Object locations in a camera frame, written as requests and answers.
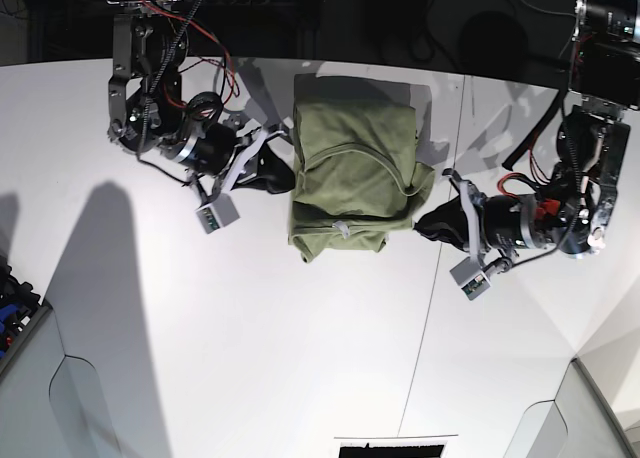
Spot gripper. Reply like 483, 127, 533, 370
413, 168, 538, 268
179, 120, 295, 194

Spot green t-shirt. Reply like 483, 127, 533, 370
288, 74, 435, 263

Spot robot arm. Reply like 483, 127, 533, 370
414, 0, 639, 272
107, 0, 295, 201

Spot black round stool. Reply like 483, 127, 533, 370
458, 11, 529, 80

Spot right grey table partition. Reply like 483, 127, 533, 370
505, 358, 639, 458

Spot grey table partition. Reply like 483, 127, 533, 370
1, 308, 120, 457
505, 358, 639, 458

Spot blue and black clutter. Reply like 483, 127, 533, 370
0, 256, 42, 358

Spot left grey table partition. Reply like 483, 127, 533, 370
1, 308, 120, 457

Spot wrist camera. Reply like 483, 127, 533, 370
196, 194, 240, 234
450, 258, 491, 301

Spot table cable hatch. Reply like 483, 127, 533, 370
333, 434, 458, 458

